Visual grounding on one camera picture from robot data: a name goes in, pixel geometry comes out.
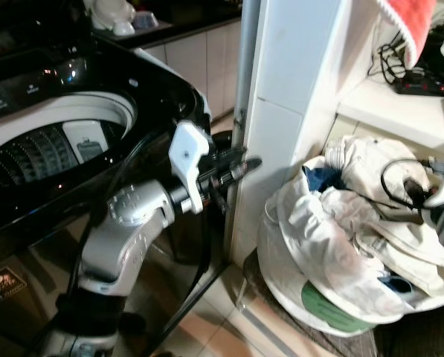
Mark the small pale cup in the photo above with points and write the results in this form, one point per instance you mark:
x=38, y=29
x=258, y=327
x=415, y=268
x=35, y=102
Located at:
x=146, y=21

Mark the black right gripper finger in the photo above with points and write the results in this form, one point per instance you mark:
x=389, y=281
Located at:
x=410, y=186
x=421, y=198

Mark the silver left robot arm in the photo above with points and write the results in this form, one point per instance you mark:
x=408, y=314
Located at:
x=125, y=230

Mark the black top-loading washing machine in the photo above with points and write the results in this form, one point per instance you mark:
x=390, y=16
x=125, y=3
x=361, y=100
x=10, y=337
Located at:
x=36, y=223

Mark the cream garment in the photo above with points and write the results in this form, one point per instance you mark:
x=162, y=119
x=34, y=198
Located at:
x=355, y=238

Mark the grey vertical pipe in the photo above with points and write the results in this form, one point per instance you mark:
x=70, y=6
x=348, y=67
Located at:
x=245, y=67

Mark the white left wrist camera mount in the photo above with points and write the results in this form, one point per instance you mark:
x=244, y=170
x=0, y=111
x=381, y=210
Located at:
x=188, y=145

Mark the white countertop appliance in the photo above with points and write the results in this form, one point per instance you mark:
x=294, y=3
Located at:
x=110, y=15

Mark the black power strip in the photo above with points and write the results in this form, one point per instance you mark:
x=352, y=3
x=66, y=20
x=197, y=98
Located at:
x=426, y=88

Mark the dark blue garment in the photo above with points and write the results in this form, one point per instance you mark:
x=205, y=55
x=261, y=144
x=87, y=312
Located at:
x=322, y=178

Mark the white round laundry basket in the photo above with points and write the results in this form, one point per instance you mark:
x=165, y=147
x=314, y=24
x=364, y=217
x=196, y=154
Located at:
x=281, y=275

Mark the red hanging towel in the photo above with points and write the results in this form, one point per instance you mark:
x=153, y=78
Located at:
x=411, y=18

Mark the beige kitchen cabinet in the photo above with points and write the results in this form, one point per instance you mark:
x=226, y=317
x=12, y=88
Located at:
x=207, y=67

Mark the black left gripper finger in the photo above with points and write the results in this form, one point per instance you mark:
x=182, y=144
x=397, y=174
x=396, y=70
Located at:
x=233, y=154
x=244, y=168

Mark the white wall shelf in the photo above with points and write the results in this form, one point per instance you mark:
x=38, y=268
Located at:
x=400, y=115

